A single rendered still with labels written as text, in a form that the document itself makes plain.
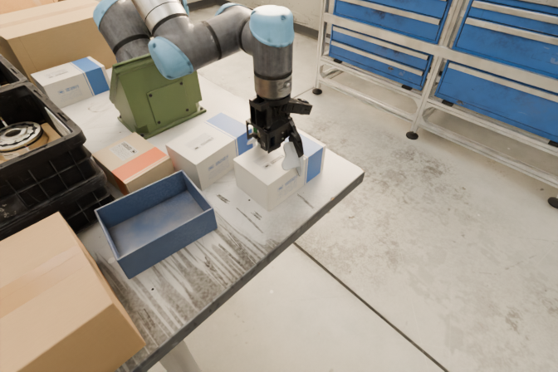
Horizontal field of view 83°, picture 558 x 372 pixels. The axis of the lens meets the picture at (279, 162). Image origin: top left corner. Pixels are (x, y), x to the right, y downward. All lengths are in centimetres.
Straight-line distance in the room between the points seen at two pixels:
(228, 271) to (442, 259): 118
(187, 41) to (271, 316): 108
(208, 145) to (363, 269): 97
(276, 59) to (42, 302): 50
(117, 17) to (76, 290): 77
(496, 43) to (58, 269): 189
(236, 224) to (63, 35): 99
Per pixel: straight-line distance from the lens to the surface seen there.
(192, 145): 81
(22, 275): 60
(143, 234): 76
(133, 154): 86
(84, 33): 146
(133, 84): 95
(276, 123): 66
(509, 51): 194
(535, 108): 200
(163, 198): 80
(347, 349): 136
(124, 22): 108
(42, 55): 142
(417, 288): 154
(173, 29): 62
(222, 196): 79
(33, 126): 92
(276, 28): 56
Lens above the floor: 128
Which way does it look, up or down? 42 degrees down
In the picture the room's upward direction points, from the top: straight up
